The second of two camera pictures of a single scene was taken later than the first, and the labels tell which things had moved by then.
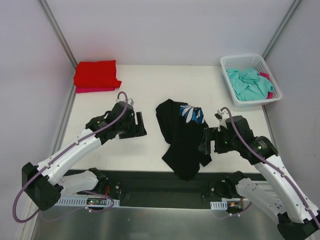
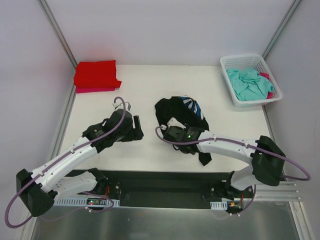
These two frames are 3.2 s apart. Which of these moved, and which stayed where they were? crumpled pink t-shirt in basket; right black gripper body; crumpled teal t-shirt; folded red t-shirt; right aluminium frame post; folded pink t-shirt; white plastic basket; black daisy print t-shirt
Moved: black daisy print t-shirt; right black gripper body
Stayed: folded pink t-shirt; crumpled teal t-shirt; white plastic basket; folded red t-shirt; right aluminium frame post; crumpled pink t-shirt in basket
